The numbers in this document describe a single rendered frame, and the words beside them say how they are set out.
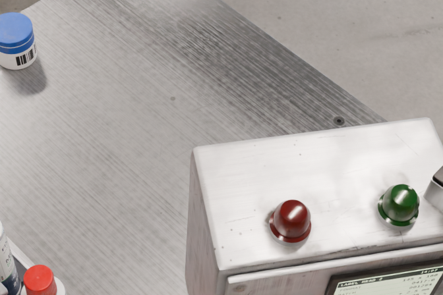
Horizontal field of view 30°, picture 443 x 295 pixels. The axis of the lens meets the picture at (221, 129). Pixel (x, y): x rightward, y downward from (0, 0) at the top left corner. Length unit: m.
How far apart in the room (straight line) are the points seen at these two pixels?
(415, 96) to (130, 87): 1.33
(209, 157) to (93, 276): 0.70
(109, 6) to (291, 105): 0.39
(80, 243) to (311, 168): 0.74
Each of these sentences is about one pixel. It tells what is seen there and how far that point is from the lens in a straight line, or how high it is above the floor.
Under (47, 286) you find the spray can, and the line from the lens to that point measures 0.93.
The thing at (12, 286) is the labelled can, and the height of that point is 0.92.
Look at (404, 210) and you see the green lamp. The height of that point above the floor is 1.49.
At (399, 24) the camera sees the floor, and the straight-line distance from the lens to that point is 2.76.
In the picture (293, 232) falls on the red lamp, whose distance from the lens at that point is 0.50.
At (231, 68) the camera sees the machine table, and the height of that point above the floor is 0.83.
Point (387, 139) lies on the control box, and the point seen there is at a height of 1.48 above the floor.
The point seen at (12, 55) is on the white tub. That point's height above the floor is 0.87.
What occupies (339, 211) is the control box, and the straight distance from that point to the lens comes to 0.53.
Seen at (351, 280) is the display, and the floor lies 1.45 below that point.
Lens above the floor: 1.92
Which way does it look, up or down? 54 degrees down
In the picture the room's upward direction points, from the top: 6 degrees clockwise
